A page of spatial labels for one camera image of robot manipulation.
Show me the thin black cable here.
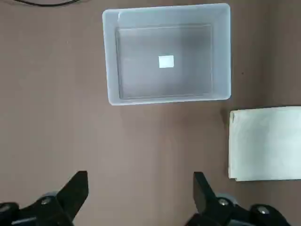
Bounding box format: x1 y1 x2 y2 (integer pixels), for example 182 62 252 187
22 0 82 7

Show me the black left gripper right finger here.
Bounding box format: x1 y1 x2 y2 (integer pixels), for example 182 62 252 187
185 171 290 226

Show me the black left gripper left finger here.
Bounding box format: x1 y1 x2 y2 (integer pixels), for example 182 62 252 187
0 170 89 226

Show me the clear plastic box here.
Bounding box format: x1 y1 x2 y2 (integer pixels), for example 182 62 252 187
102 2 232 106

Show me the cream-colored tablecloth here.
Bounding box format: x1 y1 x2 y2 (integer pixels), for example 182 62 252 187
227 105 301 182

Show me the white square label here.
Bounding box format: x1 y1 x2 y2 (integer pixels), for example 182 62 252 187
158 55 175 69

